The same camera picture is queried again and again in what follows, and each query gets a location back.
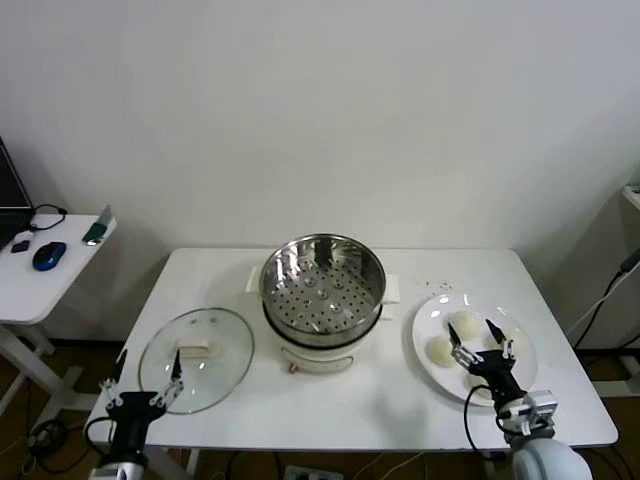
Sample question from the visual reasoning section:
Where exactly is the black laptop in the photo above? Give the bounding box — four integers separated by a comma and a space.
0, 135, 35, 251

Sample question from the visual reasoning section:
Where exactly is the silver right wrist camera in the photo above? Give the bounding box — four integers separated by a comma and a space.
524, 391, 559, 416

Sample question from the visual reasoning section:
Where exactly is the white power strip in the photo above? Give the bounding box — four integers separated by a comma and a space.
283, 464, 345, 480

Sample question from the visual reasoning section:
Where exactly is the glass pot lid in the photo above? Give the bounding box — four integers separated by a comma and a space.
138, 307, 256, 415

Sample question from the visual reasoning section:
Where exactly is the cream electric cooking pot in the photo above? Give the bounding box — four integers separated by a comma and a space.
246, 264, 404, 375

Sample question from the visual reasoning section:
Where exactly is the black looped desk cable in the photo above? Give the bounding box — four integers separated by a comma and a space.
28, 203, 69, 232

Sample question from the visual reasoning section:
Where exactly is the black floor cable coil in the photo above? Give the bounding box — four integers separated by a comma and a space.
27, 418, 71, 474

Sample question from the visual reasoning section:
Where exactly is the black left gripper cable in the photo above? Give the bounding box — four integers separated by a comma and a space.
83, 417, 119, 454

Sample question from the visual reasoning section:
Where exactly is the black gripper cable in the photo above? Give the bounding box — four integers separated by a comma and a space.
463, 384, 511, 459
83, 417, 119, 454

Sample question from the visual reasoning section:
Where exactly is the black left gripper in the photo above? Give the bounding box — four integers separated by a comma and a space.
98, 348, 185, 457

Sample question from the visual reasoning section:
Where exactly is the white side table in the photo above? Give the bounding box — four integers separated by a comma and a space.
0, 213, 119, 426

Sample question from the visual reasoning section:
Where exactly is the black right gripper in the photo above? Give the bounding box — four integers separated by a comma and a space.
447, 318, 526, 409

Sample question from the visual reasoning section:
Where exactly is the white steamed baozi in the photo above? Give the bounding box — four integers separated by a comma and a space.
449, 310, 482, 342
487, 327, 529, 359
467, 372, 501, 402
423, 334, 457, 369

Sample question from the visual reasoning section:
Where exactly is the green handled scraper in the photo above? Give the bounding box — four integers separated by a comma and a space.
81, 203, 112, 247

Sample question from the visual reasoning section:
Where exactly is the blue computer mouse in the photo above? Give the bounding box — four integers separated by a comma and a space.
32, 240, 68, 272

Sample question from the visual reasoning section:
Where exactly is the steel steamer basket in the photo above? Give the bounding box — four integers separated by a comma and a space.
259, 232, 389, 346

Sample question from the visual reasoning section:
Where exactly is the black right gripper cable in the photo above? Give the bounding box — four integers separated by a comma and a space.
463, 384, 511, 459

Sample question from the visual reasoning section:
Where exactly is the white round plate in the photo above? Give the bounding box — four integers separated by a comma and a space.
412, 293, 540, 407

